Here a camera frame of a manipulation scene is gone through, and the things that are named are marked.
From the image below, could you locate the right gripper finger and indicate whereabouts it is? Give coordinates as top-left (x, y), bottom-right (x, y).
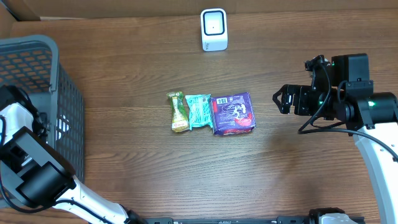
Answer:
top-left (272, 84), bottom-right (288, 100)
top-left (272, 98), bottom-right (284, 114)

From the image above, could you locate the purple sanitary pad pack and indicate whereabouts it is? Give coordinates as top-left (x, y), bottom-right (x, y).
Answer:
top-left (210, 92), bottom-right (256, 136)

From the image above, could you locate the teal wet wipes pack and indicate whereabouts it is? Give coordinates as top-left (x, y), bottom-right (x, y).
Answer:
top-left (185, 94), bottom-right (213, 130)

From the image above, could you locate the green gold snack packet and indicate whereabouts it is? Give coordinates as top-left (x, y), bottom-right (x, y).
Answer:
top-left (167, 91), bottom-right (189, 133)

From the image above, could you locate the white tube gold cap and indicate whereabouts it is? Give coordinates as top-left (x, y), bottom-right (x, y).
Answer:
top-left (56, 115), bottom-right (70, 141)

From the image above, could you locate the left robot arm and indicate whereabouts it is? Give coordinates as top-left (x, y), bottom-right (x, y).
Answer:
top-left (1, 85), bottom-right (145, 223)

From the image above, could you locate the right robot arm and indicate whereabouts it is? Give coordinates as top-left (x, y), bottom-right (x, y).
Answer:
top-left (272, 54), bottom-right (397, 223)

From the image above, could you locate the white barcode scanner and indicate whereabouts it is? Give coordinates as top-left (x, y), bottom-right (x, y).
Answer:
top-left (200, 8), bottom-right (228, 52)

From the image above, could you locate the grey plastic basket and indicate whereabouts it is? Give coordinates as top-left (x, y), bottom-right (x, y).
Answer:
top-left (1, 35), bottom-right (85, 183)

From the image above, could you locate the cardboard back panel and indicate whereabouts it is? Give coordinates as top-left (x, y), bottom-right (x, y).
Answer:
top-left (1, 0), bottom-right (397, 21)

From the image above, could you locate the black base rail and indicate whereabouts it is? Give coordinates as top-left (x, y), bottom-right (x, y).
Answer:
top-left (145, 216), bottom-right (320, 224)

